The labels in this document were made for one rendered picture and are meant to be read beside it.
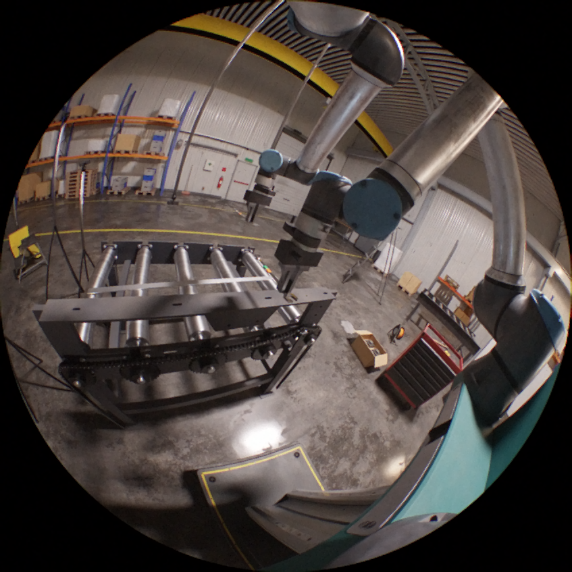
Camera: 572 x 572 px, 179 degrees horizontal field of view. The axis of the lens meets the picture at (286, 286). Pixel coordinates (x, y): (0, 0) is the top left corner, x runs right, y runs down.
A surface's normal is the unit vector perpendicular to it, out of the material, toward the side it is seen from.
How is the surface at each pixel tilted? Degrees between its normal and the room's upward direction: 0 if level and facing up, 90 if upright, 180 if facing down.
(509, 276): 67
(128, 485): 0
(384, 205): 95
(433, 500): 0
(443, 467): 0
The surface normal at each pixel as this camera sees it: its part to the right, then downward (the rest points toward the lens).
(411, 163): -0.49, 0.25
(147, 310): 0.37, -0.80
